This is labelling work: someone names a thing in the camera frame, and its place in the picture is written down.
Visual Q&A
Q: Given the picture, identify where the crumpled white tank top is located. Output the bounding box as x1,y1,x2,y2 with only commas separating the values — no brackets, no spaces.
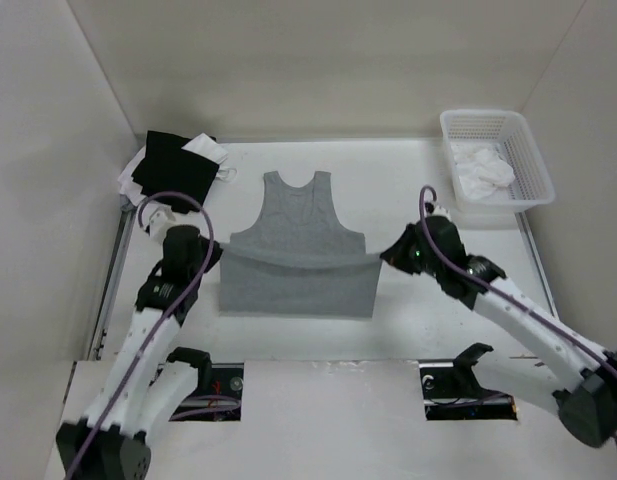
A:
451,143,515,200

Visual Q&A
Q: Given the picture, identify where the white plastic mesh basket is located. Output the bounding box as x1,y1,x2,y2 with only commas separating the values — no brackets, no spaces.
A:
439,109,555,214

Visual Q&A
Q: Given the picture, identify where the white folded tank top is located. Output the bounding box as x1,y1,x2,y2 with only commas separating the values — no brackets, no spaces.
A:
118,134,236,206

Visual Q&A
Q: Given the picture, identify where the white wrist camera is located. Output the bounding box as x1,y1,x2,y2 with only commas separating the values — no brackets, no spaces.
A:
145,207,176,238
424,202,452,221

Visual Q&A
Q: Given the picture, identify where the aluminium table edge rail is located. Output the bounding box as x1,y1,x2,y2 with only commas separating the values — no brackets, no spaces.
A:
84,195,136,360

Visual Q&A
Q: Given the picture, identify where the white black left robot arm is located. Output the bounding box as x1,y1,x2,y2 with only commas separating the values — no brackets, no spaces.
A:
56,225,221,479

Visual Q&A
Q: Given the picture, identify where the grey tank top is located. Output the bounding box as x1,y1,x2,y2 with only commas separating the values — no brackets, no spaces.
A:
219,171,381,319

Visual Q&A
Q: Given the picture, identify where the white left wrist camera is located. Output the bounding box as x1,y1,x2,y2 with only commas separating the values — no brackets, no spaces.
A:
145,207,176,238

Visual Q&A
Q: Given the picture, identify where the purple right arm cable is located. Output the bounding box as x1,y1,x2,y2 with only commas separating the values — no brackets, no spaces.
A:
418,185,617,446

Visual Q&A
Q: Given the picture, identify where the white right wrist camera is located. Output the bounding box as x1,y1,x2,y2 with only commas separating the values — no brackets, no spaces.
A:
424,202,452,221

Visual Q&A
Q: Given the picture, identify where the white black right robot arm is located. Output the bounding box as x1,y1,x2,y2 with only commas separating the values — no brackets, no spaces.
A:
380,212,617,448

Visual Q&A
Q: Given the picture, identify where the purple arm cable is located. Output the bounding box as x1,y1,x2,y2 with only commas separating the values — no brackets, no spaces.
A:
62,192,219,480
418,185,617,446

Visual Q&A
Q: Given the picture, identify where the black folded tank top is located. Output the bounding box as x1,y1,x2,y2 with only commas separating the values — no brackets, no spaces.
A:
132,131,219,204

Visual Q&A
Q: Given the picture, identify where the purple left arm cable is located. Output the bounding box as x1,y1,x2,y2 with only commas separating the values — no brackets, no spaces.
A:
62,192,219,480

